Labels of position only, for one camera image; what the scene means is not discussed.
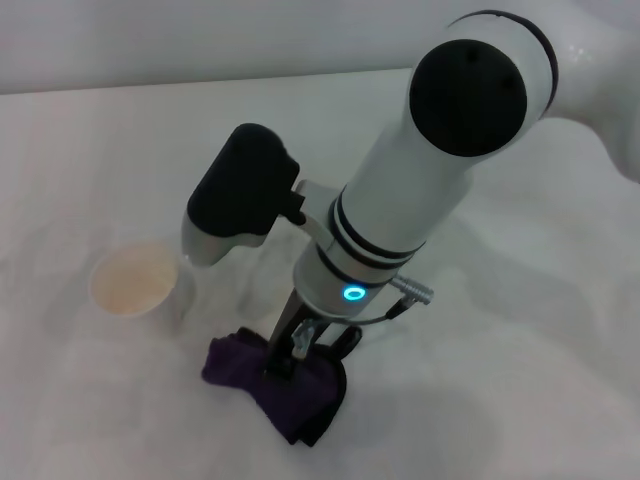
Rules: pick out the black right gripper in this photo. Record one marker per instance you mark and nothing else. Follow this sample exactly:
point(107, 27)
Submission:
point(290, 330)

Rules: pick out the purple rag with black trim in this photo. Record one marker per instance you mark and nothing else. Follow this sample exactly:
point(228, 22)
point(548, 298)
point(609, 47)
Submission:
point(235, 360)

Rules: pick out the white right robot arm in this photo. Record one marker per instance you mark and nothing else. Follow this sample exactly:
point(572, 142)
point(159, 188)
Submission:
point(415, 165)

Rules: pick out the white paper cup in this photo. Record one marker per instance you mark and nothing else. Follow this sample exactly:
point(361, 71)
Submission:
point(132, 277)

